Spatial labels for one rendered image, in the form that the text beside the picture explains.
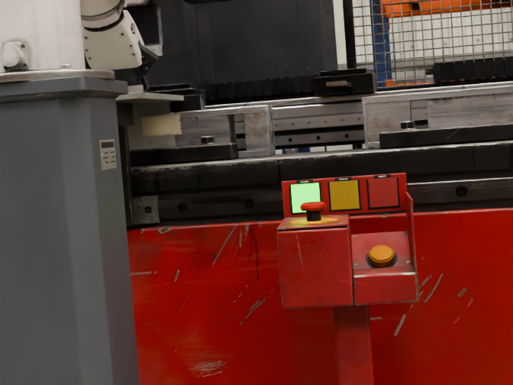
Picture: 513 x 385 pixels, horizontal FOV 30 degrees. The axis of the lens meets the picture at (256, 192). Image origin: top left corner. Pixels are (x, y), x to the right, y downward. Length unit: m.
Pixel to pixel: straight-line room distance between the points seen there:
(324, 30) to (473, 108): 0.65
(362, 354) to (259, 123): 0.52
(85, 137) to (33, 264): 0.16
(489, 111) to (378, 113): 0.20
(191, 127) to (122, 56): 0.19
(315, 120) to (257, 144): 0.27
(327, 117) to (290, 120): 0.08
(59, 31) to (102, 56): 0.58
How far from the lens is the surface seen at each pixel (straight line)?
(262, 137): 1.78
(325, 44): 2.30
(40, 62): 1.15
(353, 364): 1.48
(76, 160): 1.12
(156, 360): 1.76
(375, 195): 1.54
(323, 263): 1.40
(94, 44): 1.73
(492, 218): 1.64
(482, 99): 1.75
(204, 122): 1.80
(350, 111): 2.01
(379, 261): 1.45
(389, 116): 1.75
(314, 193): 1.54
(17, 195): 1.14
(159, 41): 1.85
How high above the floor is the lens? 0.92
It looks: 4 degrees down
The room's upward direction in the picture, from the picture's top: 4 degrees counter-clockwise
